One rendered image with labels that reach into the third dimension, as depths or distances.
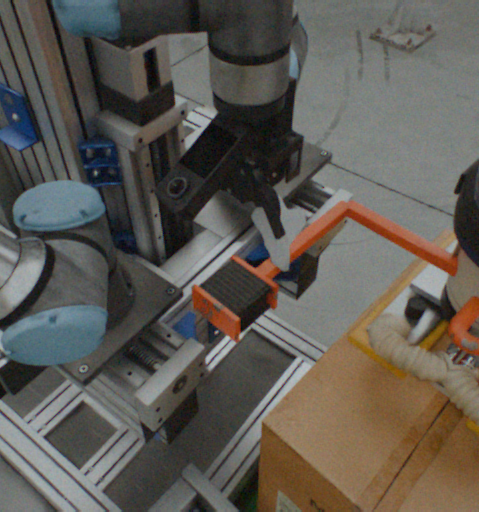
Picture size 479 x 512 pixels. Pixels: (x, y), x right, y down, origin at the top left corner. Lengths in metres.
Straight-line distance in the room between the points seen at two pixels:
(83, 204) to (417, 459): 0.62
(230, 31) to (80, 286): 0.37
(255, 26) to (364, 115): 2.84
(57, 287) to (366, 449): 0.53
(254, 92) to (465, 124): 2.90
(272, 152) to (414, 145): 2.58
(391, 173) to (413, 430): 2.09
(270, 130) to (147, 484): 1.27
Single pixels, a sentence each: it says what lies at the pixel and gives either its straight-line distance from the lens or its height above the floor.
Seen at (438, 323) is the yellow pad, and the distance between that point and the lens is 0.92.
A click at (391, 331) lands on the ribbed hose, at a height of 1.13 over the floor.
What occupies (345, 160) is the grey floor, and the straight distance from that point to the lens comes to 2.96.
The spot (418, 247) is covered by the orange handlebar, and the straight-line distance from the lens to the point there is 0.85.
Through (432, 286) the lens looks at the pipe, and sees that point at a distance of 0.92.
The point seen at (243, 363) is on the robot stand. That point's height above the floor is 0.21.
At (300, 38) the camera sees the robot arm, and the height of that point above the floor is 1.24.
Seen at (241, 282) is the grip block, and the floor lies 1.21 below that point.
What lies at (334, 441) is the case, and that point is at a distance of 0.93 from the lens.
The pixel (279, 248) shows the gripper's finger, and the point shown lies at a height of 1.34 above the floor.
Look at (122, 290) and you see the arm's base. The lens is 0.91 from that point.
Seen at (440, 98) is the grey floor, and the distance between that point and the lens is 3.56.
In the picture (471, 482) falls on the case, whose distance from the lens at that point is 0.95.
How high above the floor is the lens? 1.78
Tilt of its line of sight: 47 degrees down
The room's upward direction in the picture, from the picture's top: straight up
